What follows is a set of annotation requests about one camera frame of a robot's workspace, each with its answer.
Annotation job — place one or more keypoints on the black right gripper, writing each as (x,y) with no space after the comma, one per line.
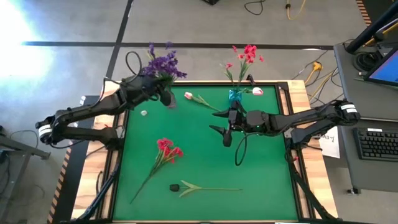
(255,121)

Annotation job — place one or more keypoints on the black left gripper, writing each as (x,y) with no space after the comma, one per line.
(154,90)

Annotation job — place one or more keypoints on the purple flower bunch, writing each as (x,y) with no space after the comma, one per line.
(163,65)

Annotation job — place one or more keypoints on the red flower bunch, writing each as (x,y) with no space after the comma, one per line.
(248,53)
(166,149)

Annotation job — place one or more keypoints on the dark tulip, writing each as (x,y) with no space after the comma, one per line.
(174,187)

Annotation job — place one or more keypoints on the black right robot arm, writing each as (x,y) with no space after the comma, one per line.
(311,116)

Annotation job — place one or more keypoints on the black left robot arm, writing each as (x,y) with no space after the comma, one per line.
(93,107)

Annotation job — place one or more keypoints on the blue glass vase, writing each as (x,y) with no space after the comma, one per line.
(235,96)

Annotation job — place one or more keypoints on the green table mat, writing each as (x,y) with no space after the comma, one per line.
(264,186)

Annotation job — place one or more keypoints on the light wooden table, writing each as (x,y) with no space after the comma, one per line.
(298,93)

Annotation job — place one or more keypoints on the black panel with striped edge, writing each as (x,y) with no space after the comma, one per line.
(74,155)

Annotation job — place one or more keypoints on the white paper sheet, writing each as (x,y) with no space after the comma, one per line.
(331,143)

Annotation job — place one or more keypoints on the grey side desk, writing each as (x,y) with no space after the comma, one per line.
(367,105)

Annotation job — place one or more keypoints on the grey metal stand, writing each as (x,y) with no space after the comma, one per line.
(18,149)

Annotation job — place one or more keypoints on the black keyboard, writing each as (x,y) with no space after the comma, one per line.
(376,144)

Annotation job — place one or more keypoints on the monitor with blue screen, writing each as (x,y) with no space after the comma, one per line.
(387,70)

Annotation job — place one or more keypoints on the black pole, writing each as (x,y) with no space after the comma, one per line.
(373,28)

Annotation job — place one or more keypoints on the black table frame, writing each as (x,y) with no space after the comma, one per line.
(284,93)

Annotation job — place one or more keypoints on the black diagonal frame strut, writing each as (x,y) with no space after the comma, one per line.
(99,193)
(311,196)

